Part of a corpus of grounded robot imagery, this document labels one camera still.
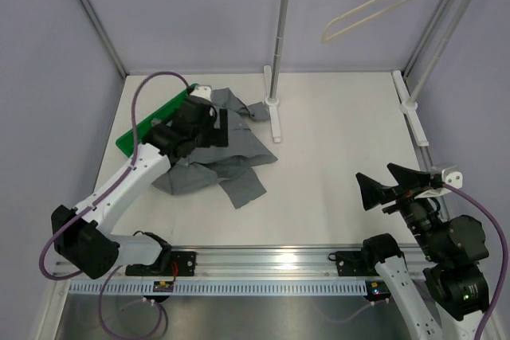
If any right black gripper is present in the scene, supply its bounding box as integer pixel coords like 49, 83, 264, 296
356, 162, 445, 260

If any grey button-up shirt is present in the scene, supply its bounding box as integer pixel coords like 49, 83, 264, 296
153, 88, 277, 209

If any cream hanger with metal hook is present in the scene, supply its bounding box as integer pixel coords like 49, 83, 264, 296
320, 0, 422, 44

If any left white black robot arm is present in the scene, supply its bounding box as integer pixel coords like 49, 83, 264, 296
51, 86, 228, 279

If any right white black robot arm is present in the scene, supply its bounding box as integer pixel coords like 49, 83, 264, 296
355, 163, 489, 339

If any green plastic tray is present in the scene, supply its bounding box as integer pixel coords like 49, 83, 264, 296
116, 84, 199, 163

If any metal clothes rack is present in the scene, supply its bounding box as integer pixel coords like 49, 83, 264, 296
263, 0, 472, 147

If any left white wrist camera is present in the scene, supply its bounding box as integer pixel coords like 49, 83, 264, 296
189, 84, 212, 102

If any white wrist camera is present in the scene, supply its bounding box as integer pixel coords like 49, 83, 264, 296
189, 84, 212, 102
419, 164, 463, 198

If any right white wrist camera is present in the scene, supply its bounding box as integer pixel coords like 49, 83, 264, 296
419, 164, 463, 198

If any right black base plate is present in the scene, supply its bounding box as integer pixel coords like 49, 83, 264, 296
328, 249, 378, 276

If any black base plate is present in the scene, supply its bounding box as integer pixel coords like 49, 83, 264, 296
328, 249, 378, 276
125, 249, 197, 277

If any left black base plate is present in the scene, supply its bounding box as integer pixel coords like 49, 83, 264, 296
125, 249, 197, 277

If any aluminium mounting rail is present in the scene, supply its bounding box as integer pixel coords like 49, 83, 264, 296
51, 246, 479, 279

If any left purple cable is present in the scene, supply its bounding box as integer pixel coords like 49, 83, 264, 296
37, 71, 192, 336

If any aluminium frame post right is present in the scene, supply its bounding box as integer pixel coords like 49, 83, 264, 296
402, 0, 455, 81

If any aluminium frame post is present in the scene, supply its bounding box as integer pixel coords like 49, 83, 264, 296
402, 0, 455, 81
77, 0, 129, 80

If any white slotted cable duct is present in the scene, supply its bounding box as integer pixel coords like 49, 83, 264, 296
69, 279, 367, 296

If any aluminium frame post left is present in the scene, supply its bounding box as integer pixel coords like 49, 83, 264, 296
77, 0, 129, 80

